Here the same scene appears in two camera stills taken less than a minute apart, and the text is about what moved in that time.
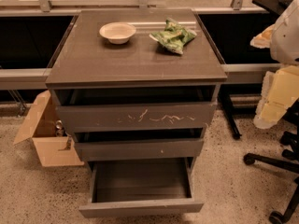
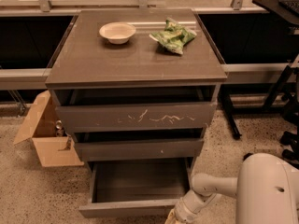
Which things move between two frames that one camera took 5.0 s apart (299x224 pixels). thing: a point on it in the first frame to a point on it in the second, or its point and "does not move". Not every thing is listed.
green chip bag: (173, 36) does not move
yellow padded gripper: (286, 37) to (180, 211)
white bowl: (118, 33) does not move
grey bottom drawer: (140, 186) does not move
